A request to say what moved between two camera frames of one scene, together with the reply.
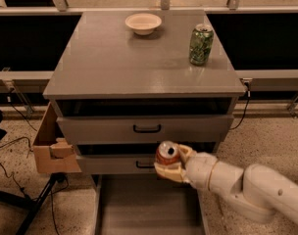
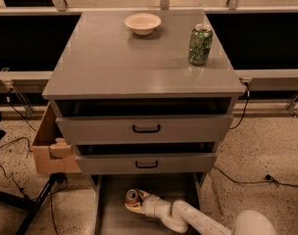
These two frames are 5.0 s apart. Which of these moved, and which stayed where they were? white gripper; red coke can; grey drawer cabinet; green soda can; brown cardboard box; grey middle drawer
Moved: red coke can; white gripper
Stayed: grey middle drawer; green soda can; grey drawer cabinet; brown cardboard box
